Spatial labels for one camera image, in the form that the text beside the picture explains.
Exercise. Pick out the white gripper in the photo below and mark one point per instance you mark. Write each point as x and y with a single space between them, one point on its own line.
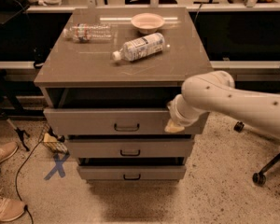
174 113

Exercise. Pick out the grey top drawer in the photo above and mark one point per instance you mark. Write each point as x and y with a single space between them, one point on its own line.
124 121

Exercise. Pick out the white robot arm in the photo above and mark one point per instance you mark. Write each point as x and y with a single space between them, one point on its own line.
214 91

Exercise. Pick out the grey drawer cabinet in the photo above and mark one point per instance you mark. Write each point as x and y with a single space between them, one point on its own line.
84 75

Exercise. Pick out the grey bottom drawer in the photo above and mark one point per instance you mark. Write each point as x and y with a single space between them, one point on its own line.
131 173

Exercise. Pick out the white labelled plastic bottle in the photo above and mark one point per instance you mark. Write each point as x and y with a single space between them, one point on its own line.
140 48

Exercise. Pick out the white paper bowl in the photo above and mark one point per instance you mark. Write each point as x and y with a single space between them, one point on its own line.
147 23

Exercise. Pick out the blue tape cross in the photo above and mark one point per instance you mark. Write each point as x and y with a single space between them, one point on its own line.
58 166

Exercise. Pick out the clear plastic water bottle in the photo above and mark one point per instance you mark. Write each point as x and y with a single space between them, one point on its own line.
84 33

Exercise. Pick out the beige upper sneaker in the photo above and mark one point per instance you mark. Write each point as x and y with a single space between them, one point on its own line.
7 151

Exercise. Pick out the beige sneaker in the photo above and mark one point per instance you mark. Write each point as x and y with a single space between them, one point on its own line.
7 151
10 209

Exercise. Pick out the beige lower sneaker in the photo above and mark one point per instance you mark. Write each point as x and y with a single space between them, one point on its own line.
10 209

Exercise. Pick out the wire basket with items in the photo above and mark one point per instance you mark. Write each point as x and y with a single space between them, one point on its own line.
52 141

